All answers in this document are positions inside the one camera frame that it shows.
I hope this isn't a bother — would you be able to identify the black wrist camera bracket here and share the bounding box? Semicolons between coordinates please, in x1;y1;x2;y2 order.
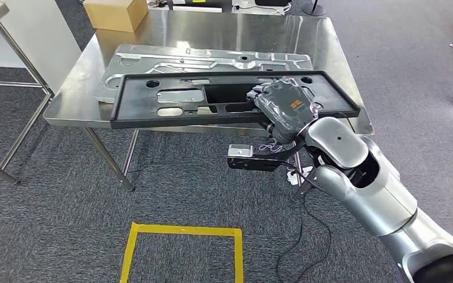
227;140;307;173

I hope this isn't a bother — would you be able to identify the white pillar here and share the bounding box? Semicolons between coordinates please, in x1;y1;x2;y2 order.
0;0;83;94

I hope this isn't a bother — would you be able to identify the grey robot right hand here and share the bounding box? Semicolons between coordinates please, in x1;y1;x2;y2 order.
247;77;320;144

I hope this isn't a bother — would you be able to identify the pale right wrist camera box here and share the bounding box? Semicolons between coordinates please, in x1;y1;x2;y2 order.
228;144;254;158

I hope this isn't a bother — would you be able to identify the silver stamped metal panel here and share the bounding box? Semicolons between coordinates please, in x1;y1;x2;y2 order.
94;44;314;104

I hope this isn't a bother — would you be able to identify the stainless steel workbench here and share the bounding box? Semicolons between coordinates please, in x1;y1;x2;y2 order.
42;9;375;202

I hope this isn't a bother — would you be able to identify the black plastic plate frame part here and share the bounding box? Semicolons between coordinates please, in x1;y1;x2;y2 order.
110;70;361;130

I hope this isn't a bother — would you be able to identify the black floor cable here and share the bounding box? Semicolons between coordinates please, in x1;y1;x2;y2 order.
275;189;333;283

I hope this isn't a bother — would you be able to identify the yellow floor tape square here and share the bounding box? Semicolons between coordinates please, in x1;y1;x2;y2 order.
119;222;245;283

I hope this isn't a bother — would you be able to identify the white power strip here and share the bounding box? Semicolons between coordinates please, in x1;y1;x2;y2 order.
287;166;314;186

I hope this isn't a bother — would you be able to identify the cardboard box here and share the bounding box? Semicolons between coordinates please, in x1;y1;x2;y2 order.
83;0;149;33

